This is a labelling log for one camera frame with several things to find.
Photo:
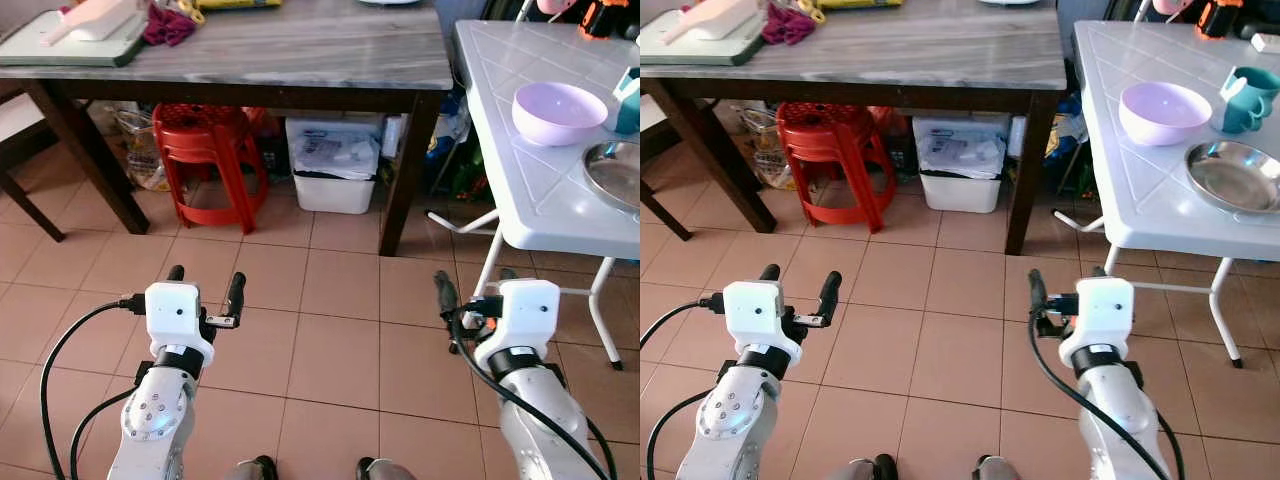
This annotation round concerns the pink round appliance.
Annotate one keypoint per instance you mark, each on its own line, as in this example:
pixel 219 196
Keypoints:
pixel 560 6
pixel 1175 6

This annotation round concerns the dark wooden chair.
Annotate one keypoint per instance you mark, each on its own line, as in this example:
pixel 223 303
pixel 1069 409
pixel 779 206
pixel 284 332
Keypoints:
pixel 650 145
pixel 15 155

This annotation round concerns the yellow blue bag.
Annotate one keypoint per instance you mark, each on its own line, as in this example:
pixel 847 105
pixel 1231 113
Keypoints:
pixel 450 130
pixel 1068 135

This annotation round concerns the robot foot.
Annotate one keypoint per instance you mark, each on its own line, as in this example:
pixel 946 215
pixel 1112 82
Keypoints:
pixel 884 467
pixel 262 468
pixel 385 470
pixel 1000 470

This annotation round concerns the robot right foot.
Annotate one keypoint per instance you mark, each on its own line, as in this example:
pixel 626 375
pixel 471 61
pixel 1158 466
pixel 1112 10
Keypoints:
pixel 1000 470
pixel 385 470

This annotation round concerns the white green cutting board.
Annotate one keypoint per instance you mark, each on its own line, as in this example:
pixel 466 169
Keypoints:
pixel 60 52
pixel 690 52

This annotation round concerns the white folding table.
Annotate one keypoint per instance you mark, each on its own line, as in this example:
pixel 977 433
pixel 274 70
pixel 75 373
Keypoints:
pixel 540 180
pixel 1150 190

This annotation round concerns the orange black tool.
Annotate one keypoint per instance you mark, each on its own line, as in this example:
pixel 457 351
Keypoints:
pixel 1220 20
pixel 603 20

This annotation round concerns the teal mug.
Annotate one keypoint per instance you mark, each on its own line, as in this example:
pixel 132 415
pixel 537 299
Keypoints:
pixel 1250 105
pixel 630 105

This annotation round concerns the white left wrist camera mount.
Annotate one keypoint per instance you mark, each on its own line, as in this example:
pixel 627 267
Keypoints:
pixel 750 312
pixel 170 315

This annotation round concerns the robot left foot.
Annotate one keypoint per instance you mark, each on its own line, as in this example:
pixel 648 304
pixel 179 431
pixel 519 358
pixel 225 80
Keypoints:
pixel 884 467
pixel 262 468

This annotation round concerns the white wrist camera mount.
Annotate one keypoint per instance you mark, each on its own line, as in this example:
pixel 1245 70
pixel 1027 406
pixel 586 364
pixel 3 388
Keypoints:
pixel 1105 310
pixel 750 312
pixel 525 310
pixel 170 315

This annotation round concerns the red plastic stool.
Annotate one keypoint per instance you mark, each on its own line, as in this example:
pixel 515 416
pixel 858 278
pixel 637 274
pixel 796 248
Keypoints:
pixel 830 125
pixel 205 125

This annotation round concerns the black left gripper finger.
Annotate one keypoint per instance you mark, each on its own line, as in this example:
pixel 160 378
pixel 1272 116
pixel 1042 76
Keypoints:
pixel 770 272
pixel 236 292
pixel 176 273
pixel 831 290

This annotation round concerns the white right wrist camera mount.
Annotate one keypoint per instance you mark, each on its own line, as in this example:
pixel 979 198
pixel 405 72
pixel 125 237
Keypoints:
pixel 1105 310
pixel 525 310

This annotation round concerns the white plastic bin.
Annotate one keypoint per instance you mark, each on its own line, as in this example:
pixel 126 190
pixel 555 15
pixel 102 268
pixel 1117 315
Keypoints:
pixel 960 195
pixel 335 195

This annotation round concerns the white power adapter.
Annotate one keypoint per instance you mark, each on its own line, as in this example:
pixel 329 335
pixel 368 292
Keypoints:
pixel 1266 43

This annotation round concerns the white plastic bottle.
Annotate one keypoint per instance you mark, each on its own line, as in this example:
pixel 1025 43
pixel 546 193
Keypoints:
pixel 395 138
pixel 1019 138

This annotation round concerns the round steel plate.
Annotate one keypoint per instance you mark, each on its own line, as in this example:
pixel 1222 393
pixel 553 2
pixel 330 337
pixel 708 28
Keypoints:
pixel 618 175
pixel 1235 178

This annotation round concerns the grey top wooden table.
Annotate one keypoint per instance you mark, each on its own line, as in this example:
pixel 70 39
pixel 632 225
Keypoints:
pixel 920 50
pixel 300 50

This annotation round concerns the yellow packet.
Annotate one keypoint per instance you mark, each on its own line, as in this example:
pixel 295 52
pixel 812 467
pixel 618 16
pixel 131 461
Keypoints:
pixel 240 4
pixel 860 4

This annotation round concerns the magenta cloth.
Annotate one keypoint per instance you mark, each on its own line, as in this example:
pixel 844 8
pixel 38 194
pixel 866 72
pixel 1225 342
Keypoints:
pixel 790 28
pixel 170 28

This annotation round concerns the clear stuffed plastic bag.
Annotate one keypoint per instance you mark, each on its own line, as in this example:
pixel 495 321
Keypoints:
pixel 765 150
pixel 140 150

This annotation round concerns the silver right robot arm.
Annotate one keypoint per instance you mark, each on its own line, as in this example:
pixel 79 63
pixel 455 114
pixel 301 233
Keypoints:
pixel 540 420
pixel 1120 420

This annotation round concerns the large lilac bowl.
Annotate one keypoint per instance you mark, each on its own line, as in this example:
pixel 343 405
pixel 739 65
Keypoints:
pixel 1165 125
pixel 560 125

